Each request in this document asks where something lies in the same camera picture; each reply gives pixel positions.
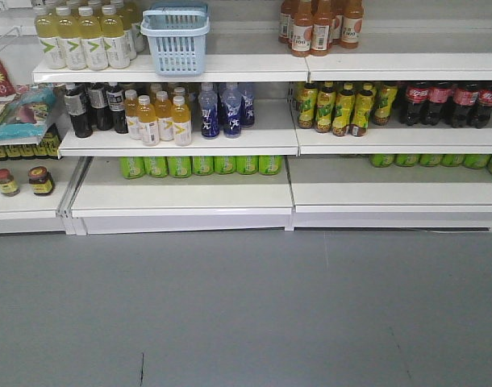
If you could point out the cola bottle red label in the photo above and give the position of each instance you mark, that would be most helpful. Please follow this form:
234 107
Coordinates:
464 98
437 97
415 97
481 112

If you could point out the dark tea bottle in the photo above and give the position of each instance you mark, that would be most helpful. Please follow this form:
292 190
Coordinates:
77 110
115 97
98 101

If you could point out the white shelf board middle right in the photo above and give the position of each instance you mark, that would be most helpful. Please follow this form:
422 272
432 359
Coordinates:
396 138

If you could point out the white shelf board upper right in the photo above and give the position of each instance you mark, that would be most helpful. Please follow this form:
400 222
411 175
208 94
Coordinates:
401 67

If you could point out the light blue plastic basket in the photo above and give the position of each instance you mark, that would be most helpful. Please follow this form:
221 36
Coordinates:
176 33

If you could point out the pale green drink bottle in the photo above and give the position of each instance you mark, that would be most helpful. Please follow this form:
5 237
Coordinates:
46 30
70 38
114 38
91 39

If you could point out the white shelf board middle left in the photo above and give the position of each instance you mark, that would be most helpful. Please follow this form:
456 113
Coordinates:
272 134

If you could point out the yellow lemon tea bottle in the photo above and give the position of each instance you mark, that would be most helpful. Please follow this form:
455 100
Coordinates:
361 112
344 105
307 100
324 106

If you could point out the peach C100 drink bottle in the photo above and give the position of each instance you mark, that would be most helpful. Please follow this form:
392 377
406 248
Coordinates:
302 29
352 24
323 21

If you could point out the blue sports drink bottle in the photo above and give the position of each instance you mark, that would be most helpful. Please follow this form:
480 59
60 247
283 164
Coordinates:
232 100
208 101

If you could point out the teal snack bag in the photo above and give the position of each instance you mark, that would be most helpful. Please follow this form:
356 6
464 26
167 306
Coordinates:
26 119

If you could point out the red lid sauce jar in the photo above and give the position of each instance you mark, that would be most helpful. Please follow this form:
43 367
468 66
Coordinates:
40 180
8 185

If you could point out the orange juice bottle white cap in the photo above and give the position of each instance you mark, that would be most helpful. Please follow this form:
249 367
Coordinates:
131 106
149 129
163 107
182 125

